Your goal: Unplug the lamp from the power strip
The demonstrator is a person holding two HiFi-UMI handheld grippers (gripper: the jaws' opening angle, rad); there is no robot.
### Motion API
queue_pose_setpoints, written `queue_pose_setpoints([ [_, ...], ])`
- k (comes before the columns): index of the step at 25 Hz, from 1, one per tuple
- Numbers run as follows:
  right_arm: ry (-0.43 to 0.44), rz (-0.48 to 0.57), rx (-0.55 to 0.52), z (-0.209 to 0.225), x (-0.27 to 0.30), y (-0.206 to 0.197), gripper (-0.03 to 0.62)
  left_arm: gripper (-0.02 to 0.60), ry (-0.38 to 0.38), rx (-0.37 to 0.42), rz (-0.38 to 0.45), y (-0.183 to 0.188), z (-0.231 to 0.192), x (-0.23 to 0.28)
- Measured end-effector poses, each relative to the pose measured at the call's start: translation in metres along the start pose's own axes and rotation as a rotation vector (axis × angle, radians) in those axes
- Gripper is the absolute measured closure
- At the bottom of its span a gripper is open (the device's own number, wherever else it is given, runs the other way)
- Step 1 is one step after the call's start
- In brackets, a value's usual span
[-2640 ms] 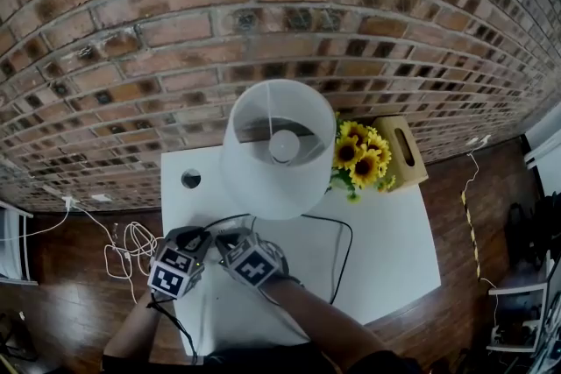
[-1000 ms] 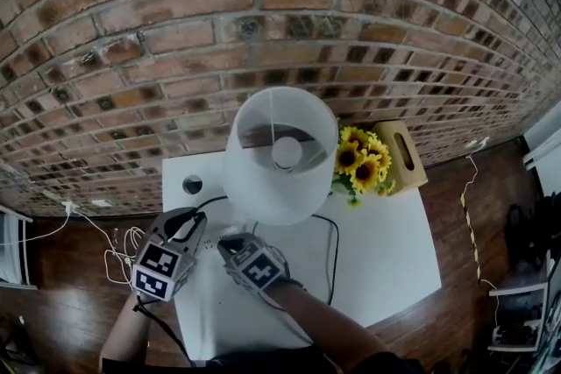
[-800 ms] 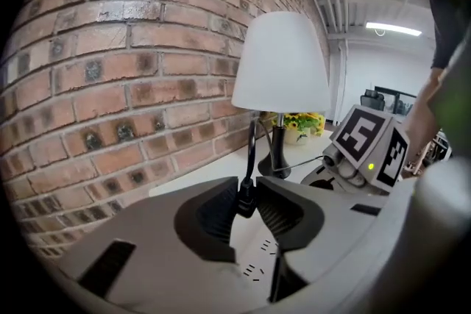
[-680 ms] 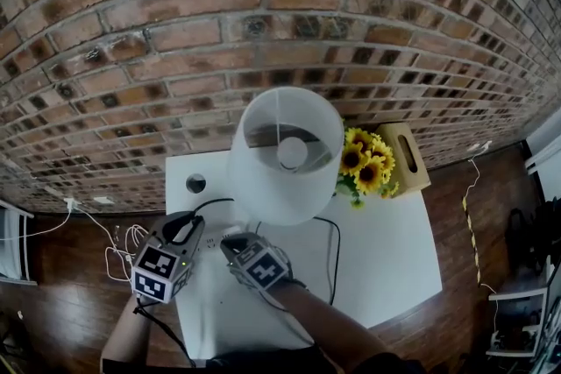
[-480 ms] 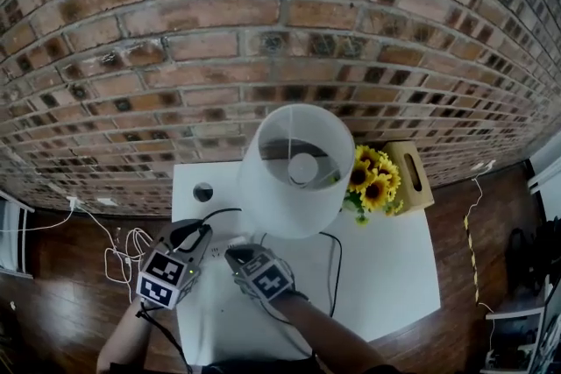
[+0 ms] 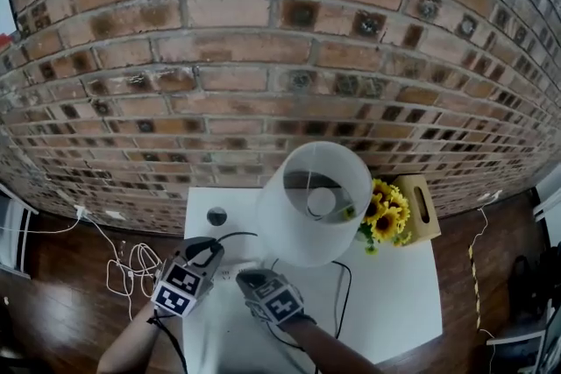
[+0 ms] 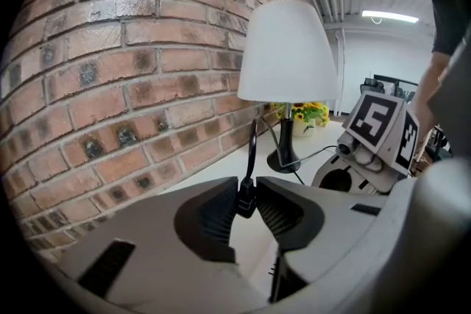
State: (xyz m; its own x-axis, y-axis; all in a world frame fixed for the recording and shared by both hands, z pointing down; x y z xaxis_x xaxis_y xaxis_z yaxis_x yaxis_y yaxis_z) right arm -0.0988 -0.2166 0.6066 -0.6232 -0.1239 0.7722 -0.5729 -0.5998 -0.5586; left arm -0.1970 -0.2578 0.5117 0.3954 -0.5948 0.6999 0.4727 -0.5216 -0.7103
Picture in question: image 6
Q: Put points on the white wall plate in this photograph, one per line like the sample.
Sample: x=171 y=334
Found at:
x=115 y=215

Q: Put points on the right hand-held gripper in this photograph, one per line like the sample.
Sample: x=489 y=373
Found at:
x=278 y=302

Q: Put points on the person's left forearm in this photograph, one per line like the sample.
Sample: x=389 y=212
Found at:
x=131 y=346

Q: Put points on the black office chair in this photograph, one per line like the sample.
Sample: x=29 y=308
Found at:
x=526 y=284

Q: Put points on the yellow black striped tape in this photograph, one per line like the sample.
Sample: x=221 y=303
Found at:
x=475 y=289

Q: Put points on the white square table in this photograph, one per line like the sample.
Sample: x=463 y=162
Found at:
x=394 y=298

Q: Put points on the white table lamp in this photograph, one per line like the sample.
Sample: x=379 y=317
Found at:
x=298 y=241

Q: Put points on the wooden tissue box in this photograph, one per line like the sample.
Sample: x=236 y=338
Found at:
x=421 y=210

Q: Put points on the yellow artificial sunflower bouquet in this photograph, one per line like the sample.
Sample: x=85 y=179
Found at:
x=385 y=223

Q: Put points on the person's right forearm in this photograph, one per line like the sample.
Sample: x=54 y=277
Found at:
x=333 y=350

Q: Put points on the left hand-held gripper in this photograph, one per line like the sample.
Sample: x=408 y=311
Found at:
x=179 y=289

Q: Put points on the white metal shelf rack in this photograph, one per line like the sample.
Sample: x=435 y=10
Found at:
x=13 y=232

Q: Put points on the white wall plug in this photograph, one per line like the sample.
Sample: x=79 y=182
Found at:
x=81 y=211

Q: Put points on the white wall charger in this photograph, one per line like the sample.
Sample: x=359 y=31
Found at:
x=493 y=196

